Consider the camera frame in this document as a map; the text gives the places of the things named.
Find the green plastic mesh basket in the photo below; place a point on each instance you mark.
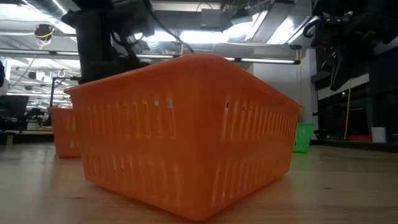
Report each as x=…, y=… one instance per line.
x=302, y=137

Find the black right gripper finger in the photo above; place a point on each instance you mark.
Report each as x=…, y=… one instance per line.
x=339, y=74

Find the white paper roll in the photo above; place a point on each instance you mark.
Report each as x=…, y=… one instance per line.
x=378, y=134

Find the orange plastic slotted basket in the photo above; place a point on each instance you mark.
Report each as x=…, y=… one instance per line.
x=186, y=140
x=63, y=133

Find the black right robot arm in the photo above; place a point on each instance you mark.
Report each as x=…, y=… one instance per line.
x=373, y=12

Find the long ceiling light bar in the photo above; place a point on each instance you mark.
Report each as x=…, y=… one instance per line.
x=267, y=60

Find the red flat box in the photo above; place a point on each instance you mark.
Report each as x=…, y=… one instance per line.
x=359, y=138

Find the black computer monitor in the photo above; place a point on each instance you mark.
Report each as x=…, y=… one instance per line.
x=13, y=106

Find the black shelving rack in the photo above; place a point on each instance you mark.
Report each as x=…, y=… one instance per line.
x=385, y=102

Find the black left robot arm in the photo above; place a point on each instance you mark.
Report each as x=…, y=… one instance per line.
x=96, y=46

